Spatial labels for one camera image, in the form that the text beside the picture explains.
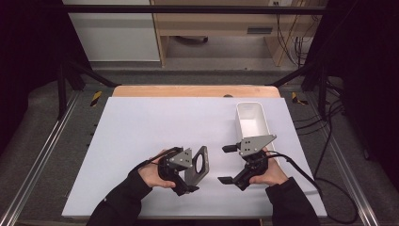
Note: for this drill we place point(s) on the grey desk label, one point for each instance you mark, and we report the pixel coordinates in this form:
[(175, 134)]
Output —
[(259, 30)]

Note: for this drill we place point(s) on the dark curtain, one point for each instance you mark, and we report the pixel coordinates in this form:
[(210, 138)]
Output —
[(370, 78), (28, 62)]

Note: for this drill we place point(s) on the white cabinet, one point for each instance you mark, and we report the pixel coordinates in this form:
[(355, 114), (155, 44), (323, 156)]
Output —
[(116, 34)]

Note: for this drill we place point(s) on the dark patterned phone case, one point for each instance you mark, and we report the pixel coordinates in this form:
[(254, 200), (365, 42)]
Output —
[(204, 172)]

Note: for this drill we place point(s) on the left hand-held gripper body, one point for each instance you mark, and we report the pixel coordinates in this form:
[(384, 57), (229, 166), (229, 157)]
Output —
[(182, 160)]

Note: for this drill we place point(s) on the aluminium rail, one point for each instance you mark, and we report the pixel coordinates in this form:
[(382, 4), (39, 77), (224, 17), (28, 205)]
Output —
[(37, 163), (351, 175)]

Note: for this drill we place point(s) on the black metal stand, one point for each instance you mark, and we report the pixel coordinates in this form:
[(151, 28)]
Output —
[(322, 91), (61, 91)]

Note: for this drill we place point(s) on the light wooden desk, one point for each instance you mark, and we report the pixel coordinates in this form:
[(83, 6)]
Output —
[(213, 22)]

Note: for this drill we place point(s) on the white table mat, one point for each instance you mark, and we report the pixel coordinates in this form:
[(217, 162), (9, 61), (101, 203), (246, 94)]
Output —
[(141, 125)]

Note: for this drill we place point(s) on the wooden table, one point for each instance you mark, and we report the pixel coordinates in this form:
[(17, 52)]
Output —
[(188, 91)]

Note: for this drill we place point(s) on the person's right hand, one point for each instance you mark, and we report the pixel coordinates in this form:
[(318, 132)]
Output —
[(273, 174)]

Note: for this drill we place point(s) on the person's left hand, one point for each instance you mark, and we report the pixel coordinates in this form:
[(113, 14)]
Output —
[(150, 174)]

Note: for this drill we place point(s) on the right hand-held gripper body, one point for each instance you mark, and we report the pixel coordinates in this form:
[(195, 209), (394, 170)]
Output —
[(254, 144)]

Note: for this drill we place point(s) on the white oblong plastic bin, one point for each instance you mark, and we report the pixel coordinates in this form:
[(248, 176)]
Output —
[(251, 122)]

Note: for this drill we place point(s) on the black horizontal frame bar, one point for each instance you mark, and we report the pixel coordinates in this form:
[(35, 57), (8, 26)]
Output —
[(188, 8)]

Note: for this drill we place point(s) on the yellow black hazard tape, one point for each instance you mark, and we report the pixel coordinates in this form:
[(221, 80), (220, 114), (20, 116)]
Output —
[(96, 98), (295, 98)]

